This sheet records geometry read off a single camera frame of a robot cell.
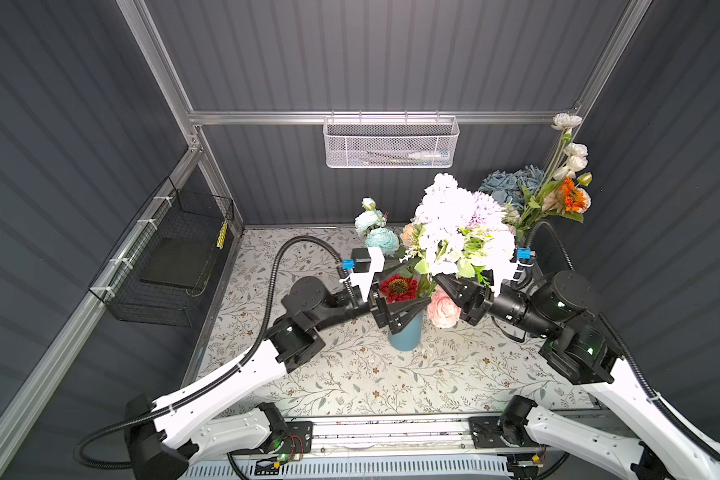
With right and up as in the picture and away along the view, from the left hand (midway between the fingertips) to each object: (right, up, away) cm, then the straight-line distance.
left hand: (419, 278), depth 52 cm
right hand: (+3, 0, -2) cm, 3 cm away
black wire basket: (-60, -1, +20) cm, 64 cm away
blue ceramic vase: (+2, -19, +29) cm, 35 cm away
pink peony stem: (+6, -7, +6) cm, 11 cm away
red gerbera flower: (-2, -4, +16) cm, 17 cm away
